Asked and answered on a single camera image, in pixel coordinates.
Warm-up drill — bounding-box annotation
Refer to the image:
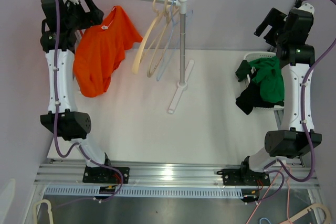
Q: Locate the aluminium mounting rail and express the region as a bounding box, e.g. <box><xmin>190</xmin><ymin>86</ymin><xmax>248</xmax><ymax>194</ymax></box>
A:
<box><xmin>33</xmin><ymin>155</ymin><xmax>320</xmax><ymax>189</ymax></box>

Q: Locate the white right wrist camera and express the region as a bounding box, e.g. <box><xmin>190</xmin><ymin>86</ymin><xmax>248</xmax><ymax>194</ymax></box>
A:
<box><xmin>293</xmin><ymin>0</ymin><xmax>315</xmax><ymax>15</ymax></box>

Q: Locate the green and white t shirt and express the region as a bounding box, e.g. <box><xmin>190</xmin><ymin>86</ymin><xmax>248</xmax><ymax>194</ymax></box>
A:
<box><xmin>235</xmin><ymin>60</ymin><xmax>257</xmax><ymax>82</ymax></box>

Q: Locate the orange tank top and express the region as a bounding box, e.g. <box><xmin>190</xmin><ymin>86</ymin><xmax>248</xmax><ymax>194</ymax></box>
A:
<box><xmin>73</xmin><ymin>6</ymin><xmax>142</xmax><ymax>98</ymax></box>

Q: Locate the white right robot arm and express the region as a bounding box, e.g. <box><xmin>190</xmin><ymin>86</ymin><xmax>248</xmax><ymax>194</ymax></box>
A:
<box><xmin>239</xmin><ymin>4</ymin><xmax>322</xmax><ymax>185</ymax></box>

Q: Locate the pink hanger on floor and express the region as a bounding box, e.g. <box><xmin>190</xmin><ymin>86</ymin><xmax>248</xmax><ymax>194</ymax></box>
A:
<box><xmin>245</xmin><ymin>164</ymin><xmax>293</xmax><ymax>224</ymax></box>

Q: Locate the bright green t shirt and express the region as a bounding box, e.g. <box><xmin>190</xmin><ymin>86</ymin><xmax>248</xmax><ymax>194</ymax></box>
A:
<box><xmin>249</xmin><ymin>56</ymin><xmax>285</xmax><ymax>103</ymax></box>

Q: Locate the light blue wire hanger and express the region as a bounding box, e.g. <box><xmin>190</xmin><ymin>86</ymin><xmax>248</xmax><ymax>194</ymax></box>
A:
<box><xmin>156</xmin><ymin>0</ymin><xmax>194</xmax><ymax>82</ymax></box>

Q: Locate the beige hanger on floor right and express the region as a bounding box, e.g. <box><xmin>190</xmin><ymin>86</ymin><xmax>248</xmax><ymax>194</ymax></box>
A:
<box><xmin>280</xmin><ymin>203</ymin><xmax>332</xmax><ymax>224</ymax></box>

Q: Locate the black t shirt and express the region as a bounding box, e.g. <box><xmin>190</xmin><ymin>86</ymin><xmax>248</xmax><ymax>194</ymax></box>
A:
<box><xmin>236</xmin><ymin>82</ymin><xmax>274</xmax><ymax>115</ymax></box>

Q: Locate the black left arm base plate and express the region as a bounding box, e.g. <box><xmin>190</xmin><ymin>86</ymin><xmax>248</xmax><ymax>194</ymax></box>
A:
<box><xmin>82</xmin><ymin>166</ymin><xmax>121</xmax><ymax>184</ymax></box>

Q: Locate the white metal clothes rack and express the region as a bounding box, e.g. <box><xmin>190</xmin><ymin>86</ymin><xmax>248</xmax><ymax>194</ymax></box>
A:
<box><xmin>139</xmin><ymin>0</ymin><xmax>195</xmax><ymax>114</ymax></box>

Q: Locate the beige wooden hanger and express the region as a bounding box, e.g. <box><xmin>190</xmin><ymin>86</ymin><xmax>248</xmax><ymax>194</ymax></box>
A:
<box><xmin>146</xmin><ymin>0</ymin><xmax>182</xmax><ymax>78</ymax></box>
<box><xmin>131</xmin><ymin>0</ymin><xmax>163</xmax><ymax>74</ymax></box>

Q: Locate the white perforated plastic basket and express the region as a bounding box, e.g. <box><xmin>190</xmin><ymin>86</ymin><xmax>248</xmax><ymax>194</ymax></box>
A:
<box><xmin>243</xmin><ymin>51</ymin><xmax>284</xmax><ymax>111</ymax></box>

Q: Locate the white slotted cable duct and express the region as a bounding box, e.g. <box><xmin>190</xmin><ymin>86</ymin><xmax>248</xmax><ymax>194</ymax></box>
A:
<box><xmin>44</xmin><ymin>185</ymin><xmax>257</xmax><ymax>199</ymax></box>

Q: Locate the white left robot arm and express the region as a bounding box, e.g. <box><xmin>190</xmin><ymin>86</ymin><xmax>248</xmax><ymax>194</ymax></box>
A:
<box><xmin>40</xmin><ymin>0</ymin><xmax>113</xmax><ymax>183</ymax></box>

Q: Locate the beige hanger on floor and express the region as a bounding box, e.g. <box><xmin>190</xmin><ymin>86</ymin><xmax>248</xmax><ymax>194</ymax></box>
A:
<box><xmin>31</xmin><ymin>199</ymin><xmax>55</xmax><ymax>224</ymax></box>
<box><xmin>280</xmin><ymin>203</ymin><xmax>332</xmax><ymax>224</ymax></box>

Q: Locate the beige hanger on floor left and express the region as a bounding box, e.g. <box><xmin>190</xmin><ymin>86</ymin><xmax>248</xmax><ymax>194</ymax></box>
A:
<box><xmin>31</xmin><ymin>199</ymin><xmax>55</xmax><ymax>224</ymax></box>

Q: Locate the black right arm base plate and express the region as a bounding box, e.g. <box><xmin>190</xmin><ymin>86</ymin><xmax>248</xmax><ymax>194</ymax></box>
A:
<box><xmin>216</xmin><ymin>168</ymin><xmax>270</xmax><ymax>186</ymax></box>

